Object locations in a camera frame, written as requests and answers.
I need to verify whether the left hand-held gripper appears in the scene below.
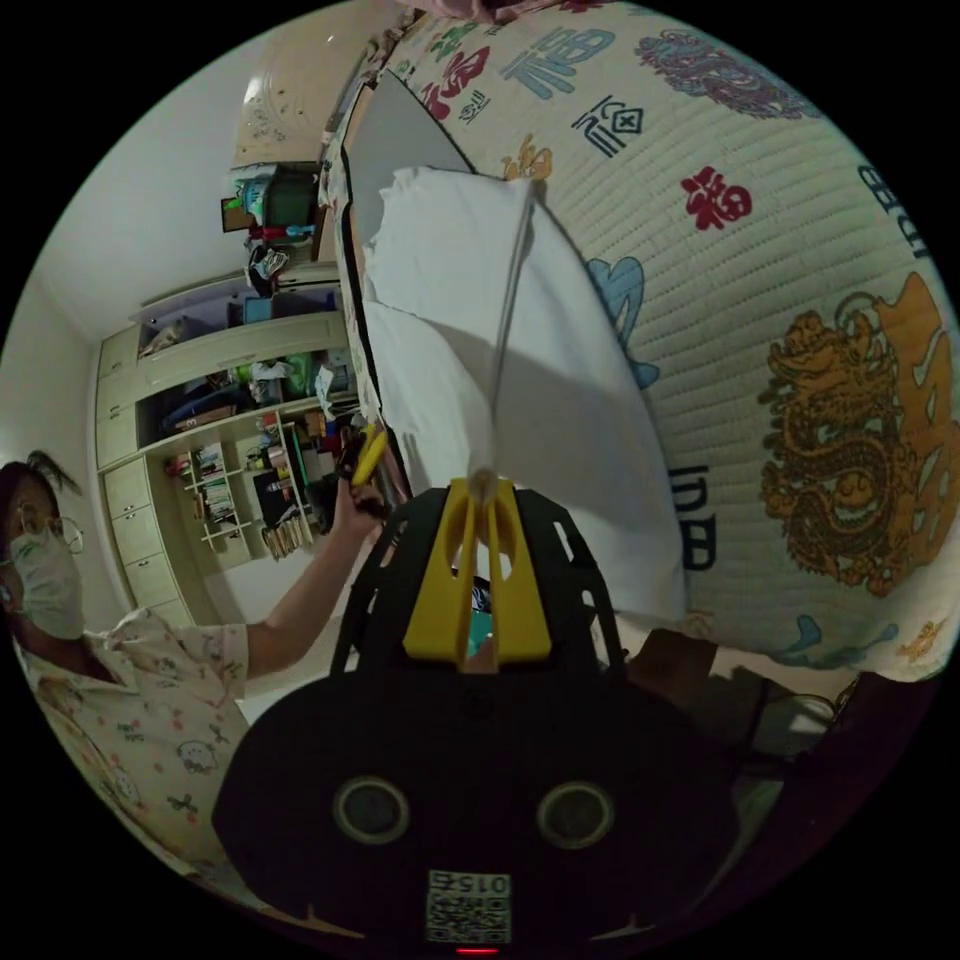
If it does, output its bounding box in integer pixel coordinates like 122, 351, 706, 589
335, 424, 394, 522

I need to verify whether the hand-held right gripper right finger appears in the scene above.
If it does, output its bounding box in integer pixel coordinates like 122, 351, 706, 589
478, 481, 555, 667

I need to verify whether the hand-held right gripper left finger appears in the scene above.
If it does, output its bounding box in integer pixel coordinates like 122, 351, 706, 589
402, 479, 479, 674

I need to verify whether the white t-shirt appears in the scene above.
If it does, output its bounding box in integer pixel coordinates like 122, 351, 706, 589
358, 164, 690, 625

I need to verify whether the person's left forearm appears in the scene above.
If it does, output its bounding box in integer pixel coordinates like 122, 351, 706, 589
241, 517, 376, 680

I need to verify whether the person's left hand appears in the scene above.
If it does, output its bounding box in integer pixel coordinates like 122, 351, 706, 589
329, 476, 387, 538

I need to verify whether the cream cupboard with shelves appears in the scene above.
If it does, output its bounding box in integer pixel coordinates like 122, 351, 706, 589
93, 161, 376, 628

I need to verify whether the grey flat board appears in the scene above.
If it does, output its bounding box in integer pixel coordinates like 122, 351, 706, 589
341, 69, 479, 260

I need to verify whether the person's body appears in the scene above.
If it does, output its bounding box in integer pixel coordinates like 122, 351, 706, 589
0, 448, 253, 905

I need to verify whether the bed with printed quilt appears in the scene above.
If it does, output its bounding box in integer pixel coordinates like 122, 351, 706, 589
318, 0, 960, 685

